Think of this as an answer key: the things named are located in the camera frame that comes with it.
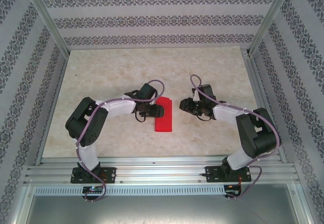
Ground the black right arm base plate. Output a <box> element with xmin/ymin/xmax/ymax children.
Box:
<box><xmin>205</xmin><ymin>165</ymin><xmax>252</xmax><ymax>184</ymax></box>

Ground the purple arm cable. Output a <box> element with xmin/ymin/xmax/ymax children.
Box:
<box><xmin>75</xmin><ymin>79</ymin><xmax>167</xmax><ymax>203</ymax></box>
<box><xmin>189</xmin><ymin>74</ymin><xmax>282</xmax><ymax>202</ymax></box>

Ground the aluminium frame post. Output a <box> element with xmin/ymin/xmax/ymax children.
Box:
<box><xmin>248</xmin><ymin>0</ymin><xmax>296</xmax><ymax>56</ymax></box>
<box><xmin>20</xmin><ymin>0</ymin><xmax>71</xmax><ymax>56</ymax></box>

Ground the slotted grey cable duct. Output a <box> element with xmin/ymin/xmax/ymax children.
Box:
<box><xmin>33</xmin><ymin>185</ymin><xmax>226</xmax><ymax>196</ymax></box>

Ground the thin black left gripper wire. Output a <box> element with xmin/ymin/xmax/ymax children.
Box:
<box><xmin>134</xmin><ymin>111</ymin><xmax>148</xmax><ymax>123</ymax></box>

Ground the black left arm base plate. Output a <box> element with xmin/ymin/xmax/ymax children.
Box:
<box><xmin>71</xmin><ymin>166</ymin><xmax>117</xmax><ymax>185</ymax></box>

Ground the thin black right gripper wire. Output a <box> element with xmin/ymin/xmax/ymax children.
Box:
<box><xmin>196</xmin><ymin>114</ymin><xmax>216</xmax><ymax>122</ymax></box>

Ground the grey metal sheet panel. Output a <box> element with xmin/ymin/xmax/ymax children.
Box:
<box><xmin>24</xmin><ymin>195</ymin><xmax>306</xmax><ymax>224</ymax></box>

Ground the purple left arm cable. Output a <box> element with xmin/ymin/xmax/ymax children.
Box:
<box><xmin>75</xmin><ymin>79</ymin><xmax>167</xmax><ymax>203</ymax></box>

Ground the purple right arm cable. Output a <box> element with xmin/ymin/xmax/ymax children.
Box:
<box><xmin>189</xmin><ymin>74</ymin><xmax>282</xmax><ymax>202</ymax></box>

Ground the aluminium mounting rail beam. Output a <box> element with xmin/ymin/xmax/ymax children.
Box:
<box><xmin>24</xmin><ymin>156</ymin><xmax>301</xmax><ymax>185</ymax></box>

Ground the thin black gripper wire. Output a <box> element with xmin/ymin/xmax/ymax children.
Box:
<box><xmin>134</xmin><ymin>111</ymin><xmax>148</xmax><ymax>123</ymax></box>
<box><xmin>196</xmin><ymin>114</ymin><xmax>216</xmax><ymax>122</ymax></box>

